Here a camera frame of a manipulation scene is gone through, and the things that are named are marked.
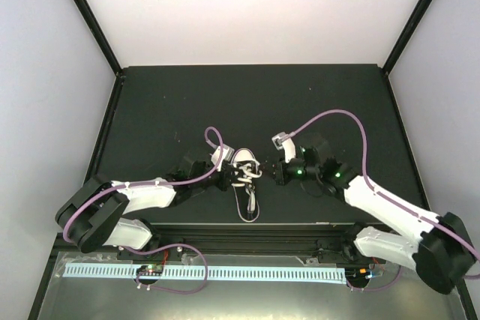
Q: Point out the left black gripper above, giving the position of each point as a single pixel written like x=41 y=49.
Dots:
x=227 y=177

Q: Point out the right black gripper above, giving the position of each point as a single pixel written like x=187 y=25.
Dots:
x=280 y=175

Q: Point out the black white sneaker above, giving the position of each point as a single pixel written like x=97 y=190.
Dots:
x=243 y=155

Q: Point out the white shoelace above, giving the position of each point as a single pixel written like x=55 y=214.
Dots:
x=246 y=173

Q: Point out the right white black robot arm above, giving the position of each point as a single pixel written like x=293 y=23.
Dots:
x=438 y=248

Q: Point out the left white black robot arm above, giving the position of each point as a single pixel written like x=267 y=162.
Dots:
x=94 y=216

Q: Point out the black table mat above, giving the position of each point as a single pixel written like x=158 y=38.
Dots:
x=161 y=113

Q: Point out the left small circuit board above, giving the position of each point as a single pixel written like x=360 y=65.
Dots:
x=150 y=270

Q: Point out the small circuit board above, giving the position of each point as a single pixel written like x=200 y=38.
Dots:
x=150 y=270
x=367 y=273

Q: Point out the right small circuit board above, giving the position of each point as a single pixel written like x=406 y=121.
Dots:
x=367 y=273

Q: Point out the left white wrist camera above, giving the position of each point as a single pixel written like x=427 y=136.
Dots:
x=221 y=153

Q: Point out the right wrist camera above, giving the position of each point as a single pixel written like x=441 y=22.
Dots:
x=284 y=141

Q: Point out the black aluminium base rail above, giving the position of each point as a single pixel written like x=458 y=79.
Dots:
x=328 y=243

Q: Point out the light blue slotted cable duct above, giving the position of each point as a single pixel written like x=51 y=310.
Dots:
x=211 y=273

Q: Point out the left black frame post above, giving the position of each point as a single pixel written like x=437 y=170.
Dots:
x=94 y=27

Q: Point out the black frame post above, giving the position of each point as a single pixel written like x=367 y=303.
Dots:
x=94 y=27
x=406 y=34

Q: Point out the right black frame post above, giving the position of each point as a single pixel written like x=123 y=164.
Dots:
x=406 y=34

